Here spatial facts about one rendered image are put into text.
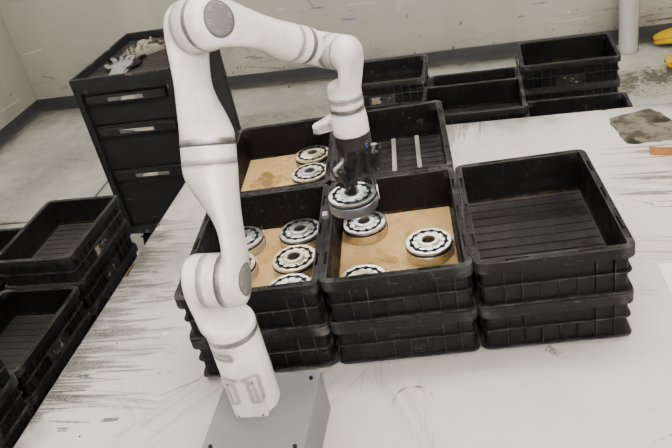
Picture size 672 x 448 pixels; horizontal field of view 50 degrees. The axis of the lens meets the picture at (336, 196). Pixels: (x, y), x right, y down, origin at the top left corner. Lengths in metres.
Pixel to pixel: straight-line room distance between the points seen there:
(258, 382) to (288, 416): 0.09
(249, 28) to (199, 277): 0.41
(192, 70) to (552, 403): 0.88
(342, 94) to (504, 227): 0.51
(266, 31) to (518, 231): 0.74
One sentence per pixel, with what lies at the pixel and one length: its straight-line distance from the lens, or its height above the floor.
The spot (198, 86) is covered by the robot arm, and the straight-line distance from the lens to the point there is 1.20.
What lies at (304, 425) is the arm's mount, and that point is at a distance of 1.33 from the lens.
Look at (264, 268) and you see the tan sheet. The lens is 1.66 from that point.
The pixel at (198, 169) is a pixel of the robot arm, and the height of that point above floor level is 1.27.
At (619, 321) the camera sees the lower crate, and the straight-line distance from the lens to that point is 1.54.
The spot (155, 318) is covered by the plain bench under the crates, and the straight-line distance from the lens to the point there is 1.85.
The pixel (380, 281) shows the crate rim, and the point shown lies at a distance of 1.39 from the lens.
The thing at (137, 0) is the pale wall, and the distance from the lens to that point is 5.25.
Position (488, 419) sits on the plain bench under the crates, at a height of 0.70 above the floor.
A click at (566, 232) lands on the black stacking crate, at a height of 0.83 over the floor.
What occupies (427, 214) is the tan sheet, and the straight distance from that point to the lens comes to 1.73.
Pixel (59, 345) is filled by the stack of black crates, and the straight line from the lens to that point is 2.45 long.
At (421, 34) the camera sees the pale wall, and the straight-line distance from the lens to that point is 4.87.
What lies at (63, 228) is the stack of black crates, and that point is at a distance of 2.92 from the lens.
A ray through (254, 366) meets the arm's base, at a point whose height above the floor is 0.91.
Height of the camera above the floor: 1.76
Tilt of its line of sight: 30 degrees down
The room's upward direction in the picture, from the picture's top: 12 degrees counter-clockwise
